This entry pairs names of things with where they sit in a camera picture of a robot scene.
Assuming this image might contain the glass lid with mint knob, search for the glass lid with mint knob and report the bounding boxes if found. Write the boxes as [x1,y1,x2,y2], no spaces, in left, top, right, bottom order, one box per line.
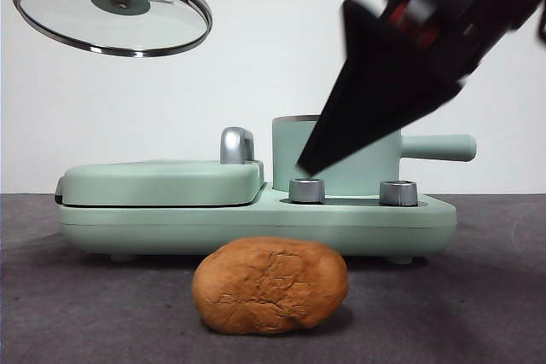
[11,0,213,59]

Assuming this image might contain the brown potato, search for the brown potato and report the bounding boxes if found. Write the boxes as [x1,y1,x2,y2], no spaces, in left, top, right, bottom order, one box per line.
[191,235,350,337]

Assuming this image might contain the silver control knob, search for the silver control knob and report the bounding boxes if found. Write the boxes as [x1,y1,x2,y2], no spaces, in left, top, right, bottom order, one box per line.
[378,179,420,207]
[288,177,327,205]

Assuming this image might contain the chrome hinge lever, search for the chrome hinge lever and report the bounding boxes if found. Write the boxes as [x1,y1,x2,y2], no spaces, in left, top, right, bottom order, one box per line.
[218,126,257,165]

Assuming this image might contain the mint green breakfast maker appliance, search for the mint green breakfast maker appliance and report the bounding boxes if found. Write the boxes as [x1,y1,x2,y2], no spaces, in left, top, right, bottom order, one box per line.
[54,158,457,265]

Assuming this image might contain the mint green pot with handle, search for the mint green pot with handle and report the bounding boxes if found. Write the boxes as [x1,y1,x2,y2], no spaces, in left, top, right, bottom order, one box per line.
[271,113,478,195]

